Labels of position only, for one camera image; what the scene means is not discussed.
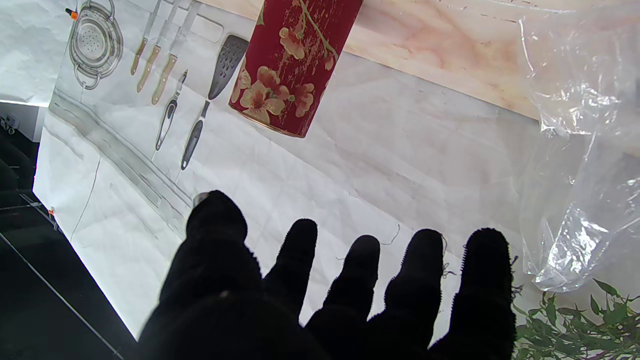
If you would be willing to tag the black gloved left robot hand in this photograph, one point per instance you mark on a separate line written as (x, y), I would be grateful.
(225, 300)

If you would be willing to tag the red floral tea canister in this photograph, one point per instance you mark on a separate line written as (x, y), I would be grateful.
(285, 60)

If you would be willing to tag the clear plastic tea bag pouch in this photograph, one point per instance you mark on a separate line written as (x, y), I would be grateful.
(590, 100)

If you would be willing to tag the white wrinkled backdrop cloth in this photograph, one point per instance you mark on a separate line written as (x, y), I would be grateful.
(375, 165)

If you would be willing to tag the black slotted spatula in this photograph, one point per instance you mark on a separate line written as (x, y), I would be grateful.
(227, 60)

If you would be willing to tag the green leafy plant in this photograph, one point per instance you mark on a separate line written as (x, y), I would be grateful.
(575, 335)

